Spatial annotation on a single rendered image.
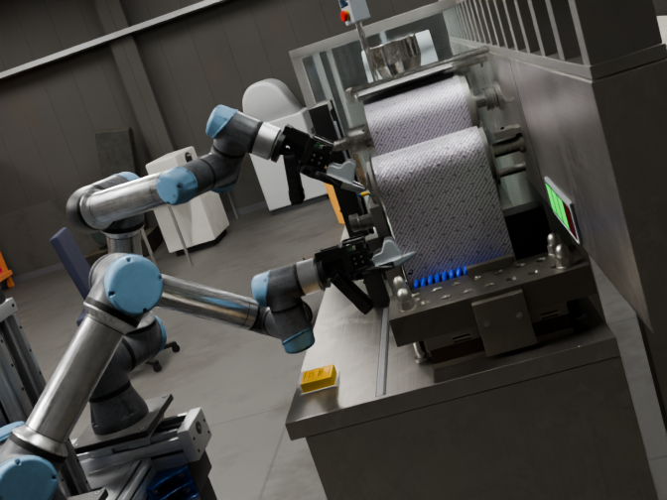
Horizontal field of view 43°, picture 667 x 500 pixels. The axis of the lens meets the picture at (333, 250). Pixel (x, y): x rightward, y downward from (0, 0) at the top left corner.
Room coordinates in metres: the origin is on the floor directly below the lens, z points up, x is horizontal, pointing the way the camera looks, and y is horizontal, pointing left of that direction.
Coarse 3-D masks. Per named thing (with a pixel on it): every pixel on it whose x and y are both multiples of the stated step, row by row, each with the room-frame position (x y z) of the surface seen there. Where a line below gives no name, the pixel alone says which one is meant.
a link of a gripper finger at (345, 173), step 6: (348, 162) 1.81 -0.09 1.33; (330, 168) 1.81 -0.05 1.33; (336, 168) 1.81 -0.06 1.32; (342, 168) 1.81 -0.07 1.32; (348, 168) 1.81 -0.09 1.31; (354, 168) 1.81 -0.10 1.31; (330, 174) 1.83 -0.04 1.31; (336, 174) 1.81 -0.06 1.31; (342, 174) 1.81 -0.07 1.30; (348, 174) 1.81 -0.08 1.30; (342, 180) 1.81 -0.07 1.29; (348, 180) 1.81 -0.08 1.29; (342, 186) 1.80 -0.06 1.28; (348, 186) 1.80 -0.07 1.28; (354, 186) 1.81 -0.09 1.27
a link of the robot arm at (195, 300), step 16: (176, 288) 1.82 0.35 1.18; (192, 288) 1.84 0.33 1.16; (208, 288) 1.87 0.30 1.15; (160, 304) 1.81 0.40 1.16; (176, 304) 1.82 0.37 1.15; (192, 304) 1.83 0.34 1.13; (208, 304) 1.84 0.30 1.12; (224, 304) 1.86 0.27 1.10; (240, 304) 1.88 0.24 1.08; (256, 304) 1.91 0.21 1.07; (224, 320) 1.87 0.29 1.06; (240, 320) 1.88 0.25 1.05; (256, 320) 1.89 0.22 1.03; (272, 336) 1.88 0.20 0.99
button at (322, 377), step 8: (320, 368) 1.75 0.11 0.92; (328, 368) 1.73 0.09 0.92; (304, 376) 1.73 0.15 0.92; (312, 376) 1.72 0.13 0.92; (320, 376) 1.70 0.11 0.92; (328, 376) 1.69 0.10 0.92; (304, 384) 1.69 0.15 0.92; (312, 384) 1.69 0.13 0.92; (320, 384) 1.69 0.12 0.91; (328, 384) 1.69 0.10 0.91; (304, 392) 1.69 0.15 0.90
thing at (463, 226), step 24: (456, 192) 1.76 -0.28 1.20; (480, 192) 1.75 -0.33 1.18; (408, 216) 1.77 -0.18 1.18; (432, 216) 1.77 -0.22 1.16; (456, 216) 1.76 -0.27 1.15; (480, 216) 1.75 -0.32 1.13; (408, 240) 1.78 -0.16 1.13; (432, 240) 1.77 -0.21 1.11; (456, 240) 1.76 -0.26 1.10; (480, 240) 1.75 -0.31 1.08; (504, 240) 1.75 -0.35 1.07; (408, 264) 1.78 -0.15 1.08; (432, 264) 1.77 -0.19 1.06; (456, 264) 1.76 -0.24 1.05
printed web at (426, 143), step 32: (416, 96) 2.03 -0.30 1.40; (448, 96) 2.00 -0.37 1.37; (384, 128) 2.01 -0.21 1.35; (416, 128) 2.00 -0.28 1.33; (448, 128) 1.99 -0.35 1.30; (384, 160) 1.81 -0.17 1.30; (416, 160) 1.78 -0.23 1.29; (448, 160) 1.76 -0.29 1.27; (480, 160) 1.75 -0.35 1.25; (384, 192) 1.78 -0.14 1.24; (416, 192) 1.77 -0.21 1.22
